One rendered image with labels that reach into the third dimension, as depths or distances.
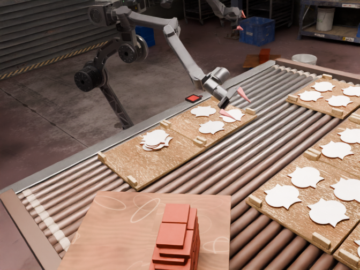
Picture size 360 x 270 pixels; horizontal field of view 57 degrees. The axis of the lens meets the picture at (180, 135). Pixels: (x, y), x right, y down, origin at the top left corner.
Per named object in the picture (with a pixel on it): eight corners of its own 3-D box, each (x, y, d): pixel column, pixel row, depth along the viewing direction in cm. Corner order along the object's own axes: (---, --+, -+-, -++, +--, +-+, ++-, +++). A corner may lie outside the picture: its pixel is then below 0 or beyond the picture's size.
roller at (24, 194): (19, 200, 151) (15, 192, 148) (274, 69, 253) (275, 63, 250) (22, 205, 148) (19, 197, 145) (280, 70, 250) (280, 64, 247)
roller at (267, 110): (49, 244, 128) (45, 235, 125) (317, 80, 230) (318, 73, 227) (54, 251, 124) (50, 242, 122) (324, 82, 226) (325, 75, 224)
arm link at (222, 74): (196, 88, 155) (192, 75, 148) (212, 72, 158) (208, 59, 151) (215, 98, 149) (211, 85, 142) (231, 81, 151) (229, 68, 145)
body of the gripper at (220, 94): (222, 110, 148) (209, 100, 150) (236, 92, 147) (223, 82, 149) (220, 107, 142) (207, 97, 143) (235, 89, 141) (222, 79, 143)
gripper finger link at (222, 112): (233, 125, 146) (217, 112, 148) (244, 112, 146) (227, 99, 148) (232, 122, 140) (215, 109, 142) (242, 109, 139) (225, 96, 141)
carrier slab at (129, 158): (97, 158, 165) (96, 156, 164) (162, 126, 186) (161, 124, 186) (136, 191, 142) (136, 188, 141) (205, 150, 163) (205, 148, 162)
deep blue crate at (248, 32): (239, 42, 602) (238, 21, 583) (254, 36, 621) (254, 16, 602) (260, 47, 567) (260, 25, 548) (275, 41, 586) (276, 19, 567)
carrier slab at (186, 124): (161, 126, 187) (161, 124, 186) (211, 100, 209) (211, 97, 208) (206, 149, 164) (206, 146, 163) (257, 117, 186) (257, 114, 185)
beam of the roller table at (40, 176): (0, 201, 155) (-5, 192, 152) (269, 67, 263) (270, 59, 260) (6, 210, 149) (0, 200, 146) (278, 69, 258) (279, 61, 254)
